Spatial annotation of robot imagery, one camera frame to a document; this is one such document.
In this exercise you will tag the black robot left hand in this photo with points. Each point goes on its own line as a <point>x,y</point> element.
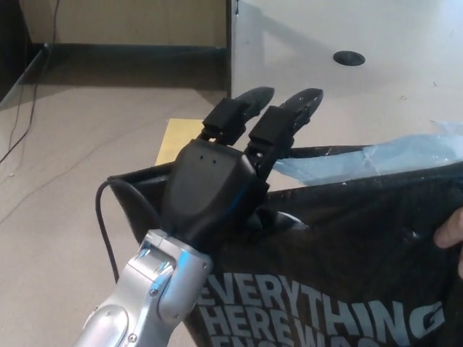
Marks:
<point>210,191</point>

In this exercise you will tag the person's hand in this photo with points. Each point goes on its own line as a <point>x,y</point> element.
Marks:
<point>450,231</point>

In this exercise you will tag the black printed plastic bag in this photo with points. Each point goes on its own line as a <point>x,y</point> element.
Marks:
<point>361,224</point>

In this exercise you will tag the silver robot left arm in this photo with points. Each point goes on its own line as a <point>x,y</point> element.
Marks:
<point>144,289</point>

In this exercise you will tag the yellow paper sheet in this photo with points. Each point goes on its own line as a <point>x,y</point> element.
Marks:
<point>173,141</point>

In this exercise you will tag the dark desk side panel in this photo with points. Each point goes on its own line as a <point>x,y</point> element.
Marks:
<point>240,61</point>

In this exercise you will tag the black round floor cover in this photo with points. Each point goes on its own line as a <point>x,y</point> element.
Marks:
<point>349,58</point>

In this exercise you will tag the dark cabinet with glossy edge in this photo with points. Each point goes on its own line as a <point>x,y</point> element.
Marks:
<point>12,39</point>

